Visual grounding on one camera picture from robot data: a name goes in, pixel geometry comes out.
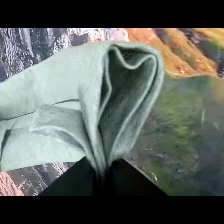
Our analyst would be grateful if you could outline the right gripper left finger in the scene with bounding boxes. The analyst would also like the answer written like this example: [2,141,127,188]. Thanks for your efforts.
[38,157,103,197]

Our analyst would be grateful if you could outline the pale green garment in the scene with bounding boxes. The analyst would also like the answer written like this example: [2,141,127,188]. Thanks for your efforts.
[0,40,165,181]

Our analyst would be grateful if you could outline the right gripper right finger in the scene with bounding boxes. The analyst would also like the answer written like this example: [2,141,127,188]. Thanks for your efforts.
[101,157,168,197]

